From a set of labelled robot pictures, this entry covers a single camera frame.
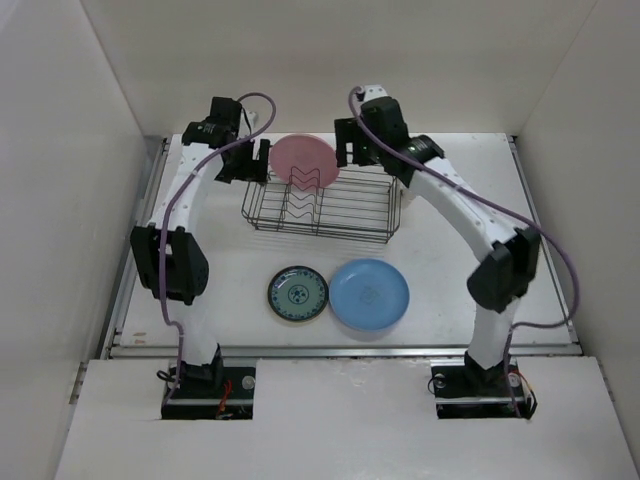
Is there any pink plate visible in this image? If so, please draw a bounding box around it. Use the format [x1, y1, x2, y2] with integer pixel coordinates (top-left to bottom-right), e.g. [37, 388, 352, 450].
[269, 134, 340, 190]

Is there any wire dish rack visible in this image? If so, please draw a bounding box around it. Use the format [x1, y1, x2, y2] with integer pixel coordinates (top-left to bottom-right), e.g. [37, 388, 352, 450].
[241, 165, 402, 244]

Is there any teal patterned plate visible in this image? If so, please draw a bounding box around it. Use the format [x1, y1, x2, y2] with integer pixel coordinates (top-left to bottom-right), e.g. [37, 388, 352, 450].
[267, 265, 329, 324]

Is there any blue plate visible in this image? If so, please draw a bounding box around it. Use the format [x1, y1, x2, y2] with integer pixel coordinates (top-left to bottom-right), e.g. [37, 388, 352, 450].
[329, 258, 410, 333]

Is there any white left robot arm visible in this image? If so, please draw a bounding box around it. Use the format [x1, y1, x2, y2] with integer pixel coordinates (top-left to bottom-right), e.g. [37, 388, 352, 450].
[130, 92, 276, 397]

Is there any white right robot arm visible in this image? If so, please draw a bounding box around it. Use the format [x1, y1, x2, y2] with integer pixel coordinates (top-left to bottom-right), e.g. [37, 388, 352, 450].
[334, 86, 541, 394]

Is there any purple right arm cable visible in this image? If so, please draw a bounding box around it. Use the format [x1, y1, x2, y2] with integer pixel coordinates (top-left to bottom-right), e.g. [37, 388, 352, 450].
[347, 85, 581, 419]

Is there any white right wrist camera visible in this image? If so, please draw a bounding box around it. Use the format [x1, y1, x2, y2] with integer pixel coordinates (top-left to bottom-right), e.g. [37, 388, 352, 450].
[357, 85, 388, 103]

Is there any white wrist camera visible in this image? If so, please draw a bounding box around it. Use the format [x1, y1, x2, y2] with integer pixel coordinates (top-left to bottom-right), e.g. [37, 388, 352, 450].
[242, 109, 259, 134]
[357, 85, 388, 103]

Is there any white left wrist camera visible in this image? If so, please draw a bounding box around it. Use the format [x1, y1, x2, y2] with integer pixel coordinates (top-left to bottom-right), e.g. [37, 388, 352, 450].
[242, 109, 259, 134]

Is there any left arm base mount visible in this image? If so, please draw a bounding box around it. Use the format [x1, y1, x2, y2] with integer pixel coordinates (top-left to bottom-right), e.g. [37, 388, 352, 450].
[157, 364, 256, 421]

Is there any aluminium front rail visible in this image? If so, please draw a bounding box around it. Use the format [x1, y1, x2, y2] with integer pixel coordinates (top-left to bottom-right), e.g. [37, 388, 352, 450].
[110, 343, 583, 359]

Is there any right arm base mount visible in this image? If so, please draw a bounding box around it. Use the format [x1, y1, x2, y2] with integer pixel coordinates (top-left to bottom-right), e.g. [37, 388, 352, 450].
[427, 363, 538, 420]

